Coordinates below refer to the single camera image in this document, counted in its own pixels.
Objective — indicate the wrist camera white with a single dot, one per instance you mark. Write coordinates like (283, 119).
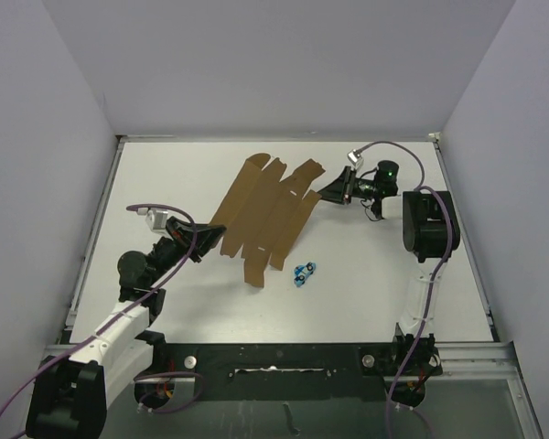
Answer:
(355, 158)
(156, 219)

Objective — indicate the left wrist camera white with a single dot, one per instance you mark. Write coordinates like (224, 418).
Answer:
(156, 219)

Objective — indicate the brown cardboard box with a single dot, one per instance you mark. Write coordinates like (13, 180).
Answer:
(264, 213)

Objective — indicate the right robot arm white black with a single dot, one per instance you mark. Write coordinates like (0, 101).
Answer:
(430, 233)

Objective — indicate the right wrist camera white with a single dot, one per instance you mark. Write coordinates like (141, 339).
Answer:
(355, 158)

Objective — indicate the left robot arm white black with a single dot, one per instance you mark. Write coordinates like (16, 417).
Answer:
(72, 395)

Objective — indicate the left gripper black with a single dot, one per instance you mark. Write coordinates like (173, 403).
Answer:
(206, 236)

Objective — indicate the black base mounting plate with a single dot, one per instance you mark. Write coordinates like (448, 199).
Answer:
(304, 372)

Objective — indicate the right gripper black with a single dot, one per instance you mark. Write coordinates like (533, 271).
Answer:
(341, 189)

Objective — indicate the blue toy car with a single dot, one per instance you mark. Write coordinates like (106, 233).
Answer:
(302, 272)

